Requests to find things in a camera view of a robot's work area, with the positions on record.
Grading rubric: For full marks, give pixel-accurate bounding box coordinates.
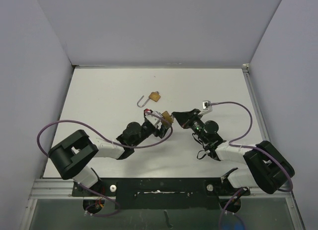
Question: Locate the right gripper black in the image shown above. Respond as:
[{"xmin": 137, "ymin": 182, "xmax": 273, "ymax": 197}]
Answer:
[{"xmin": 173, "ymin": 109, "xmax": 210, "ymax": 145}]

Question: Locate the brass padlock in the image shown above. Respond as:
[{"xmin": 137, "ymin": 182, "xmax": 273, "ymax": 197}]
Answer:
[
  {"xmin": 161, "ymin": 111, "xmax": 174, "ymax": 128},
  {"xmin": 136, "ymin": 91, "xmax": 161, "ymax": 108}
]

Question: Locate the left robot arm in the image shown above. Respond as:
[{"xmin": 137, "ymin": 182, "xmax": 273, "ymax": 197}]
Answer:
[{"xmin": 48, "ymin": 119, "xmax": 173, "ymax": 196}]

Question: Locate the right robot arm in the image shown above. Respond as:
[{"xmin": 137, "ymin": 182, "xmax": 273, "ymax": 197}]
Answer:
[{"xmin": 172, "ymin": 108, "xmax": 295, "ymax": 195}]

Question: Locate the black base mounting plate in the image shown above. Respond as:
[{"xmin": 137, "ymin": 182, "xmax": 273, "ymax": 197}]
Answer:
[{"xmin": 72, "ymin": 177, "xmax": 250, "ymax": 216}]

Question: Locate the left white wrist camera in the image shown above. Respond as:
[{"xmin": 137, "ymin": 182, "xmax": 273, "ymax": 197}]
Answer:
[{"xmin": 144, "ymin": 109, "xmax": 163, "ymax": 128}]

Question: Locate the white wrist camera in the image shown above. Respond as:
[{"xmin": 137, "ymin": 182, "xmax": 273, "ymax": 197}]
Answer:
[
  {"xmin": 199, "ymin": 100, "xmax": 212, "ymax": 116},
  {"xmin": 144, "ymin": 109, "xmax": 163, "ymax": 128}
]

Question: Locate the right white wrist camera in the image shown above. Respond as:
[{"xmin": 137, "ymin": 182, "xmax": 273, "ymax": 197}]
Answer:
[{"xmin": 199, "ymin": 100, "xmax": 212, "ymax": 116}]

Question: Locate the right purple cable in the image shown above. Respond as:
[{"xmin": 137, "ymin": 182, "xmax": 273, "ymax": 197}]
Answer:
[{"xmin": 210, "ymin": 101, "xmax": 294, "ymax": 230}]

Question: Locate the purple cable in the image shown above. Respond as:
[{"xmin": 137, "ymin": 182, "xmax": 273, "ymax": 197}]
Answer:
[
  {"xmin": 210, "ymin": 101, "xmax": 294, "ymax": 230},
  {"xmin": 36, "ymin": 110, "xmax": 174, "ymax": 217}
]

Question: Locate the aluminium right rail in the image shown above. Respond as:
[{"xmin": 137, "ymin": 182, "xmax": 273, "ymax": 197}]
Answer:
[{"xmin": 241, "ymin": 63, "xmax": 271, "ymax": 141}]

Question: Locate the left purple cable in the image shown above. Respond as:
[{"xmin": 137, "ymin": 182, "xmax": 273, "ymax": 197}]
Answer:
[{"xmin": 36, "ymin": 110, "xmax": 174, "ymax": 217}]

